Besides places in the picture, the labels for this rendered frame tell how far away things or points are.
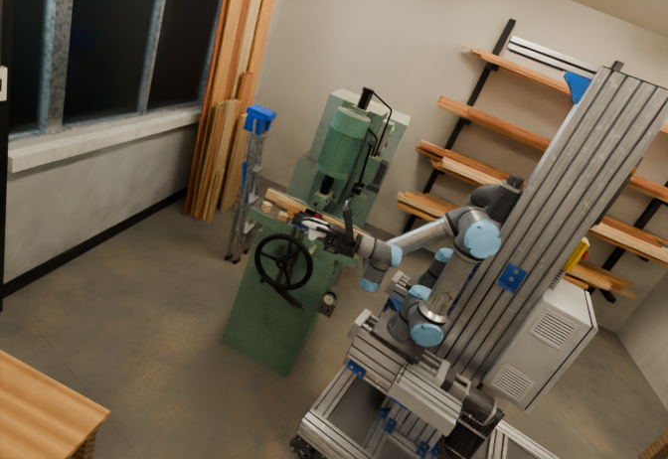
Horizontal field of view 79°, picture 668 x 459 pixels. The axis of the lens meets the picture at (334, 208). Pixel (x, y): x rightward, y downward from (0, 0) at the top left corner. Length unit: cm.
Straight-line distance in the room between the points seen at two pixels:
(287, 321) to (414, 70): 285
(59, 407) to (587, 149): 192
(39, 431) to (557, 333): 174
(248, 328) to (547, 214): 164
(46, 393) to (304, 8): 380
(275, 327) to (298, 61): 293
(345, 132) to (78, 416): 144
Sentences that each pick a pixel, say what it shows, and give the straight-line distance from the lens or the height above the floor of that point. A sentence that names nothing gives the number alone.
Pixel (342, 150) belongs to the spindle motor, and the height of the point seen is 134.
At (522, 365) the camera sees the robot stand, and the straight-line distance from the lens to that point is 189.
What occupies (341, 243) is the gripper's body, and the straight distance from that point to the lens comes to 139.
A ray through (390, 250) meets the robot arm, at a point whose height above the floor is 124.
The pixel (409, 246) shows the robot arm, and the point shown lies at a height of 123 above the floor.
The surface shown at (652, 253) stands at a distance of 454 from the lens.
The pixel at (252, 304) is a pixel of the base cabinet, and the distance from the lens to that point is 235.
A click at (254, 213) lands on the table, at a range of 209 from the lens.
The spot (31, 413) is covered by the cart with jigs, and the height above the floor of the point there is 53.
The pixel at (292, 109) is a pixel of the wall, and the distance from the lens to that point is 455.
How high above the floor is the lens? 186
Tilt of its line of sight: 23 degrees down
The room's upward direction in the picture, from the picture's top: 22 degrees clockwise
